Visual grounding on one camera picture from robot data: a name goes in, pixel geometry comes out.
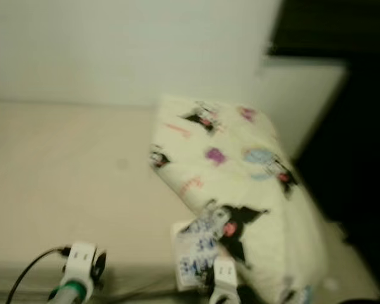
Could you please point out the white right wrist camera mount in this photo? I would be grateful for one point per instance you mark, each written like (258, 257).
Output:
(225, 278)

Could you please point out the mattress with beige sheet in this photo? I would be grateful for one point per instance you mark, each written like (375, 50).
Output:
(69, 183)

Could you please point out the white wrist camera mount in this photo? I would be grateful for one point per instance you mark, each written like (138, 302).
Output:
(81, 262)
(225, 278)

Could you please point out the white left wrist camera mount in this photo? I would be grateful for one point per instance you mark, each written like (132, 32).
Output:
(81, 262)

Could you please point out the tall black case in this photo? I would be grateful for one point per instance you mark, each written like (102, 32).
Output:
(354, 152)

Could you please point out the white book blue letters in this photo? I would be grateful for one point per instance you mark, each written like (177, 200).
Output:
(196, 256)

